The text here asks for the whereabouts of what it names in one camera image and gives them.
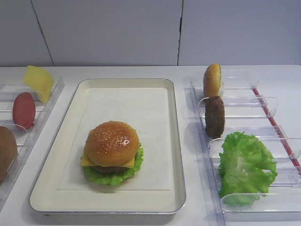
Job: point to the sesame bun top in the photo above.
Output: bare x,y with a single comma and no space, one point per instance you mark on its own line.
112,141

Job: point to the brown meat patty in rack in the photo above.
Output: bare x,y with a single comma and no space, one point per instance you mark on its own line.
214,117

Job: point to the green lettuce under burger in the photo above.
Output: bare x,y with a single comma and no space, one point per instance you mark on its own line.
114,178

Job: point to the orange cheese slice on burger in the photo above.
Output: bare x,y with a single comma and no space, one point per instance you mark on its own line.
86,162

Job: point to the green lettuce leaf in rack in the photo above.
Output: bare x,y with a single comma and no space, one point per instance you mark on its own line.
247,169

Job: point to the yellow cheese slice in rack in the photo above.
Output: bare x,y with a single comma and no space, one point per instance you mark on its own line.
40,80

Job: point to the red tomato slice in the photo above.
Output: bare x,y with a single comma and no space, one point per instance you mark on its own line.
24,110

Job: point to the white paper tray liner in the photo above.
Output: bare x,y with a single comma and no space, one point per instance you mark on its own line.
146,110

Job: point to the brown patty in burger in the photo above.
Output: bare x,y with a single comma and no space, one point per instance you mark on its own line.
109,169

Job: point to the tan bun half in rack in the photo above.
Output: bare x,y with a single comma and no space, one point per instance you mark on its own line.
212,80

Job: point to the clear acrylic right rack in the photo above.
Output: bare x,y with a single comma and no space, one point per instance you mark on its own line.
248,112

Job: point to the clear acrylic rack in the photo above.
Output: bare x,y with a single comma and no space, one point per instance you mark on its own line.
248,112
25,138

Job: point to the clear acrylic left rack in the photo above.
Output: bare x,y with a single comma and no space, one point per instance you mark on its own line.
25,138

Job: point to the brown bun bottom left rack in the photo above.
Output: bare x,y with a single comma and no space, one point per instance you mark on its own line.
8,150

